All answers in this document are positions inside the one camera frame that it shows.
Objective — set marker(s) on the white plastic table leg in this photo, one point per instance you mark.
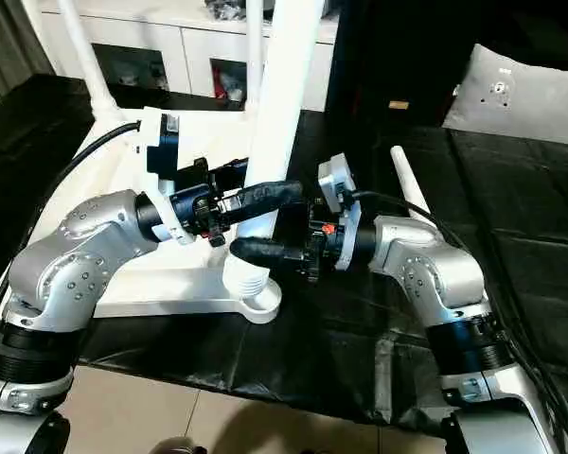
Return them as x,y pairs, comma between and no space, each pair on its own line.
284,94
254,57
409,184
87,57

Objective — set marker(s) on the white plastic table top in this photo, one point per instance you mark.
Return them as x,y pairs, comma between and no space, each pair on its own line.
123,293

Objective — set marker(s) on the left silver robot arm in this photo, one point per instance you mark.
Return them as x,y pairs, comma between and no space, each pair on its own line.
66,265

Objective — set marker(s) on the white cup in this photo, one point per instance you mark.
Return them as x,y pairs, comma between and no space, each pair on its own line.
234,92

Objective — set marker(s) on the red bottle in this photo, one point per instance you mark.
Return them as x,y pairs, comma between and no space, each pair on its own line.
216,80

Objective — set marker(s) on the white sideboard with glass doors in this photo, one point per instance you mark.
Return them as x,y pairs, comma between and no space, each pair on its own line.
170,38

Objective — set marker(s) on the black tangled item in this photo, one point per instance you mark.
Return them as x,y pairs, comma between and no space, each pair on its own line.
227,8

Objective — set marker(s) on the black work surface mat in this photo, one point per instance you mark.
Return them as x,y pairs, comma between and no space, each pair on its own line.
525,198

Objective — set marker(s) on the grey curtain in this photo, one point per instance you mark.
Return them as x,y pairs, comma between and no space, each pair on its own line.
14,47

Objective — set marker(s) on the grey pillow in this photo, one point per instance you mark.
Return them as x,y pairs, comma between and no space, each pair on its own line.
525,99

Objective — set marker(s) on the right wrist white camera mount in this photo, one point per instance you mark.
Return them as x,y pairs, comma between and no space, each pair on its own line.
336,179

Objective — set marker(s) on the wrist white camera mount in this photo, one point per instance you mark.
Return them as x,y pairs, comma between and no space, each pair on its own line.
163,142
336,179

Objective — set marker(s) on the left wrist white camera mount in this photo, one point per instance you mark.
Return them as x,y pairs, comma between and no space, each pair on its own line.
163,142

